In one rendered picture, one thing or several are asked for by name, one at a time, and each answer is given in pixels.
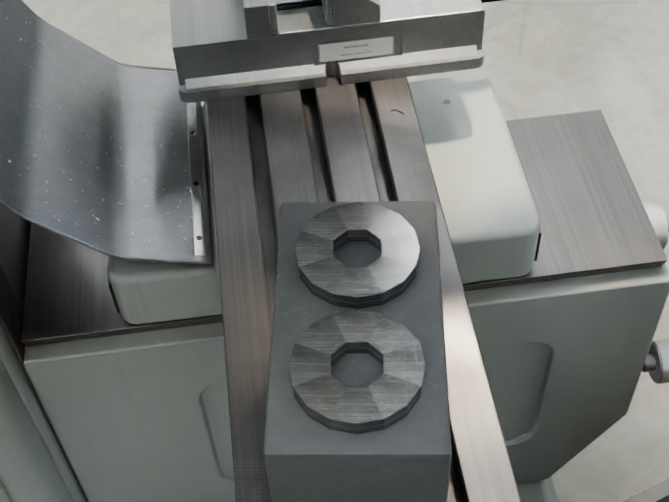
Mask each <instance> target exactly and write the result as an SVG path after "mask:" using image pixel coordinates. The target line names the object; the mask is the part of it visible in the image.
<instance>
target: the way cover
mask: <svg viewBox="0 0 669 502"><path fill-rule="evenodd" d="M7 17H8V18H7ZM6 18H7V19H6ZM26 22H27V24H26ZM47 36H48V37H47ZM19 39H22V40H19ZM24 39H25V40H24ZM37 39H38V40H37ZM39 40H40V41H41V42H40V41H39ZM43 43H44V44H43ZM64 47H66V48H64ZM97 59H98V60H97ZM30 66H31V67H30ZM31 68H32V69H31ZM81 72H82V73H81ZM45 76H47V78H45ZM154 77H156V78H154ZM172 78H173V80H172ZM175 79H177V72H176V69H166V68H156V67H146V66H135V65H128V64H124V63H120V62H118V61H116V60H114V59H112V58H110V57H108V56H106V55H105V54H103V53H101V52H99V51H97V50H96V49H94V48H92V47H90V46H89V45H87V44H85V43H83V42H81V41H80V40H78V39H76V38H74V37H73V36H71V35H69V34H67V33H65V32H64V31H62V30H60V29H58V28H56V27H55V26H53V25H51V24H49V23H48V22H46V21H45V20H43V19H42V18H40V17H39V16H38V15H37V14H36V13H34V12H33V11H32V10H31V9H30V8H29V7H28V6H27V5H26V4H25V3H24V2H23V1H22V0H0V202H1V203H2V204H4V205H5V206H6V207H8V208H9V209H10V210H12V211H13V212H14V213H16V214H17V215H19V216H21V217H22V218H24V219H26V220H28V221H30V222H32V223H35V224H37V225H39V226H42V227H44V228H46V229H49V230H51V231H53V232H56V233H58V234H60V235H63V236H65V237H67V238H70V239H72V240H74V241H77V242H79V243H81V244H83V245H86V246H88V247H90V248H93V249H95V250H97V251H100V252H102V253H104V254H107V255H109V256H112V257H115V258H118V259H122V260H131V261H151V262H173V263H194V264H211V263H212V261H211V248H210V233H209V218H208V204H207V189H206V174H205V159H204V144H203V129H202V115H201V102H196V103H185V102H183V101H182V100H181V99H180V97H179V93H178V88H177V80H175ZM84 81H86V82H84ZM24 84H25V85H26V86H25V85H24ZM139 85H141V86H139ZM90 88H92V90H91V89H90ZM167 91H168V92H167ZM101 92H103V94H102V93H101ZM34 100H35V101H37V102H34ZM179 103H182V104H179ZM30 106H32V107H31V108H30ZM37 106H39V107H40V108H41V110H40V109H39V107H37ZM58 107H60V108H58ZM94 107H95V108H94ZM117 107H118V108H117ZM176 108H177V109H176ZM184 109H185V110H184ZM43 110H44V111H43ZM160 113H161V116H160ZM175 115H177V117H176V116H175ZM96 120H97V121H96ZM42 121H43V122H42ZM140 124H141V125H140ZM106 127H107V128H106ZM140 129H141V130H140ZM26 132H27V133H26ZM196 132H197V134H194V133H196ZM87 135H88V136H89V137H90V138H88V137H87ZM113 135H115V137H114V136H113ZM152 135H153V138H151V136H152ZM45 136H46V137H45ZM111 137H112V139H111ZM118 139H119V140H120V141H119V140H118ZM25 141H26V142H25ZM161 144H162V147H161ZM141 145H142V146H141ZM120 148H121V149H120ZM68 151H69V152H68ZM106 152H107V154H106ZM174 152H175V154H173V153H174ZM1 154H2V156H1ZM33 154H37V156H33ZM163 157H164V158H163ZM9 160H11V162H9ZM118 161H120V162H118ZM179 161H181V162H179ZM81 162H82V163H81ZM121 165H122V167H121ZM27 167H30V168H27ZM97 167H98V168H99V169H97ZM183 170H186V171H183ZM63 171H64V172H63ZM20 174H21V176H20ZM69 179H71V180H69ZM47 180H48V183H46V181H47ZM144 180H146V181H144ZM131 182H132V183H131ZM186 186H188V187H190V188H188V187H186ZM154 187H157V188H154ZM163 188H164V190H163V191H162V190H161V189H163ZM46 189H48V191H46ZM82 190H83V191H82ZM190 190H191V192H190ZM125 193H127V195H126V194H125ZM158 193H159V196H158ZM103 198H104V199H105V200H104V202H103V201H102V199H103ZM75 201H77V202H76V203H75ZM179 201H181V202H179ZM200 201H201V203H200ZM44 202H48V203H44ZM117 202H119V203H117ZM121 203H123V204H124V205H122V204H121ZM153 203H157V204H153ZM144 204H145V205H146V206H144ZM148 205H149V206H148ZM147 206H148V207H147ZM177 206H179V208H177ZM67 207H68V209H67ZM92 209H93V210H92ZM49 210H51V211H49ZM166 212H169V214H167V213H166ZM54 215H55V216H56V218H54ZM93 215H94V216H93ZM191 216H192V217H194V218H193V219H192V218H191ZM96 218H98V219H99V220H97V219H96ZM59 219H60V220H61V221H59V222H58V221H57V220H59ZM143 219H144V222H145V223H144V222H143ZM95 221H96V222H97V224H96V222H95ZM76 223H77V224H79V225H77V224H76ZM131 223H133V224H131ZM179 225H180V227H178V226H179ZM132 232H133V235H134V236H133V235H132ZM98 235H99V237H98ZM175 236H178V237H175ZM154 237H155V239H153V238H154ZM183 237H185V238H186V239H187V240H185V239H184V238H183ZM148 240H150V242H149V243H147V242H148ZM169 247H173V248H169ZM168 248H169V249H168Z"/></svg>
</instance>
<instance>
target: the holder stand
mask: <svg viewBox="0 0 669 502"><path fill-rule="evenodd" d="M263 454H264V460H265V465H266V471H267V476H268V482H269V487H270V493H271V498H272V502H447V496H448V486H449V477H450V467H451V457H452V444H451V428H450V413H449V391H448V377H447V366H446V350H445V335H444V319H443V303H442V287H441V266H440V256H439V240H438V224H437V208H436V204H435V202H434V201H431V200H427V201H344V202H285V203H283V204H282V206H281V208H280V222H279V237H278V251H277V265H276V279H275V293H274V308H273V322H272V336H271V349H270V364H269V378H268V392H267V406H266V421H265V435H264V449H263Z"/></svg>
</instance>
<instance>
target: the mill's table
mask: <svg viewBox="0 0 669 502"><path fill-rule="evenodd" d="M207 115H208V128H209V142H210V155H211V169H212V183H213V196H214V210H215V224H216V237H217V251H218V265H219V278H220V292H221V306H222V319H223V333H224V347H225V360H226V374H227V387H228V401H229V414H230V428H231V442H232V455H233V469H234V483H235V496H236V502H272V498H271V493H270V487H269V482H268V476H267V471H266V465H265V460H264V454H263V449H264V435H265V421H266V406H267V392H268V378H269V364H270V349H271V336H272V322H273V308H274V293H275V279H276V265H277V251H278V237H279V222H280V208H281V206H282V204H283V203H285V202H344V201H427V200H431V201H434V202H435V204H436V208H437V224H438V240H439V256H440V266H441V287H442V303H443V319H444V335H445V350H446V366H447V377H448V391H449V413H450V428H451V444H452V457H451V467H450V477H449V486H448V496H447V502H522V501H521V497H520V493H519V489H518V486H517V482H516V478H515V475H514V471H513V467H512V464H511V460H510V456H509V452H508V449H507V445H506V441H505V438H504V434H503V430H502V426H501V423H500V419H499V416H498V413H497V409H496V405H495V402H494V398H493V394H492V390H491V387H490V383H489V379H488V376H487V372H486V368H485V365H484V361H483V357H482V353H481V350H480V346H479V342H478V339H477V335H476V331H475V327H474V324H473V320H472V316H471V313H470V309H469V305H468V302H467V298H466V294H465V290H464V287H463V283H462V279H461V276H460V272H459V268H458V265H457V261H456V257H455V253H454V250H453V246H452V242H451V239H450V235H449V231H448V227H447V224H446V220H445V216H444V213H443V209H442V205H441V202H440V198H439V194H438V190H437V187H436V183H435V179H434V176H433V172H432V168H431V165H430V161H429V157H428V153H427V150H426V146H425V142H424V139H423V135H422V131H421V127H420V124H419V120H418V116H417V113H416V109H415V105H414V103H413V99H412V95H411V91H410V88H409V84H408V80H407V77H404V78H396V79H387V80H379V81H370V82H362V83H354V84H345V85H342V84H341V80H340V78H339V77H338V76H329V77H327V86H326V87H320V88H312V89H304V90H295V91H287V92H279V93H270V94H263V95H254V96H246V97H238V98H229V99H221V100H213V101H207Z"/></svg>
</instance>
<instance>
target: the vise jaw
mask: <svg viewBox="0 0 669 502"><path fill-rule="evenodd" d="M322 4H323V8H324V13H325V18H326V22H327V25H332V24H334V26H335V27H342V26H351V25H359V24H368V23H377V22H380V20H381V10H380V2H379V0H322Z"/></svg>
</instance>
